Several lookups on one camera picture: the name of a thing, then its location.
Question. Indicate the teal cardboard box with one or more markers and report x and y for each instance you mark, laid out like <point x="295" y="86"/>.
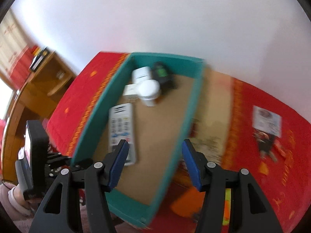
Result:
<point x="159" y="133"/>

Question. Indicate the white remote control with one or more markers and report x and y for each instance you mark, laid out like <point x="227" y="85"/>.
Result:
<point x="121" y="126"/>

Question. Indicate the white earbuds case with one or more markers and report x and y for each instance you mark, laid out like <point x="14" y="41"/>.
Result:
<point x="141" y="74"/>

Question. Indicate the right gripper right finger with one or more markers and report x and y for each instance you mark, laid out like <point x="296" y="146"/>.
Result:
<point x="250" y="210"/>

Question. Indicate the wooden shelf cabinet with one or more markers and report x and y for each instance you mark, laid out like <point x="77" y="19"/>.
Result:
<point x="37" y="100"/>

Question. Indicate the white plug charger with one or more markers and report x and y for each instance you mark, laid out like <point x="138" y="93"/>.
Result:
<point x="130" y="92"/>

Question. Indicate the person's left hand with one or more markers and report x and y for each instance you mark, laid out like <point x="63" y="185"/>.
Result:
<point x="17" y="201"/>

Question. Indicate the lime green utility knife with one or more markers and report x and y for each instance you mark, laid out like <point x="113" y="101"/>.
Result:
<point x="227" y="207"/>

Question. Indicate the white round jar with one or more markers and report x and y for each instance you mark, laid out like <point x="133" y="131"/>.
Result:
<point x="148" y="91"/>

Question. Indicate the orange pouch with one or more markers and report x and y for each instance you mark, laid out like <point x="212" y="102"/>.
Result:
<point x="189" y="204"/>

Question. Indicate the illustrated ID card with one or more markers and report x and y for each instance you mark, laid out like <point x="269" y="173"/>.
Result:
<point x="266" y="121"/>

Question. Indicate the red patterned bedspread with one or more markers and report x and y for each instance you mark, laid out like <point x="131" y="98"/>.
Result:
<point x="231" y="122"/>

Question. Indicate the keys with black fob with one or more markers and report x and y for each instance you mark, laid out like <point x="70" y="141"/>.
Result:
<point x="266" y="143"/>

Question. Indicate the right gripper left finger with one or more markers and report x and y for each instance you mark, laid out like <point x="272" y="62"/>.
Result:
<point x="100" y="177"/>

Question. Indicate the pink fluffy blanket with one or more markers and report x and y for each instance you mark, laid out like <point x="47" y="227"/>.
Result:
<point x="12" y="210"/>

